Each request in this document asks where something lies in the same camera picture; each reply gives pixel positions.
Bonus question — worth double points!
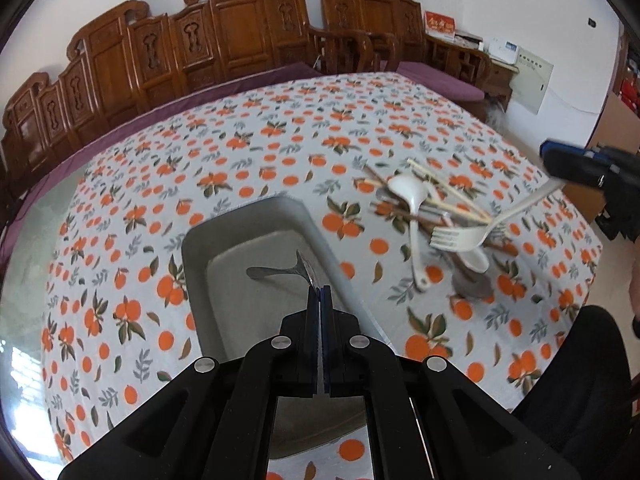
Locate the small white plastic spoon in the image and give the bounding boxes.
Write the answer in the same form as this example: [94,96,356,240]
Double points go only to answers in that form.
[451,248,491,274]

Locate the red sign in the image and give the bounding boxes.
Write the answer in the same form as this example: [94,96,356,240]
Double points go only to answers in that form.
[424,10,457,44]

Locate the white plastic fork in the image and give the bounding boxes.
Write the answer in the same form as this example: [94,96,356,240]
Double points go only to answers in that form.
[428,179,564,254]

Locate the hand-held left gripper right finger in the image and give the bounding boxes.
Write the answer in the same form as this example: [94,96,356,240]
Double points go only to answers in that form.
[320,285,582,480]

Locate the person's right forearm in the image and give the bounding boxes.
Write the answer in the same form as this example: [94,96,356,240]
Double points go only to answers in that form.
[629,262,640,339]

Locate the smiley-handle metal spoon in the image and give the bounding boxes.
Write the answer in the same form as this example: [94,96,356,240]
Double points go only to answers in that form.
[420,215,495,303]

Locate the grey wall panel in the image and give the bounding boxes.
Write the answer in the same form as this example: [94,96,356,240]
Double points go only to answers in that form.
[505,50,555,116]

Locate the carved wooden side table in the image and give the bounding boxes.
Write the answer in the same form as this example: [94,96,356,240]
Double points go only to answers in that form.
[424,34,515,112]

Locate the large white plastic spoon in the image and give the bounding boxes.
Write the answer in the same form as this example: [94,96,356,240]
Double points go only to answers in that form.
[388,175,434,294]

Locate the carved wooden armchair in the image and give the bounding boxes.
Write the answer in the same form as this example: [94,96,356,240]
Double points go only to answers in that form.
[320,0,427,74]

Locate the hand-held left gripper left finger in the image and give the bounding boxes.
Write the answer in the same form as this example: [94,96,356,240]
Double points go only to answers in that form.
[57,287,321,480]

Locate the long carved wooden sofa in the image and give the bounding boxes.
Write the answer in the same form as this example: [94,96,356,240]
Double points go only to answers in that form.
[0,0,378,183]

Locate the long purple seat cushion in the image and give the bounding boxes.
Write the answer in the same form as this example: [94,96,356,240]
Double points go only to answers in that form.
[7,62,327,233]

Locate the white box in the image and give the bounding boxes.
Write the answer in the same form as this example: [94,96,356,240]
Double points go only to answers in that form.
[487,37,522,64]

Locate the red packages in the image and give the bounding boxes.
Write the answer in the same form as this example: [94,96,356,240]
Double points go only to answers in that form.
[619,57,640,112]

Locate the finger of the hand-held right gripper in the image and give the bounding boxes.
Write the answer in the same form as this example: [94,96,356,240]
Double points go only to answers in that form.
[541,139,614,164]
[541,148,609,189]

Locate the short purple seat cushion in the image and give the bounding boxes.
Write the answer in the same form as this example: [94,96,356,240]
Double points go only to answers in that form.
[395,61,486,104]

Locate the papers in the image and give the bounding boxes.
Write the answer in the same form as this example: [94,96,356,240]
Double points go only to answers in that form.
[452,30,485,52]

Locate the dark brown chopstick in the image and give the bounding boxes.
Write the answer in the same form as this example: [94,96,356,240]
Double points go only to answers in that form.
[370,200,454,231]
[362,162,520,257]

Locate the orange-print white tablecloth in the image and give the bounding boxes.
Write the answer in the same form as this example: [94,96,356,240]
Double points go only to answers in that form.
[40,71,604,480]

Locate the grey metal tray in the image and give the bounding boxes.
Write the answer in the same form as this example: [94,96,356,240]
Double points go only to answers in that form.
[181,196,399,461]

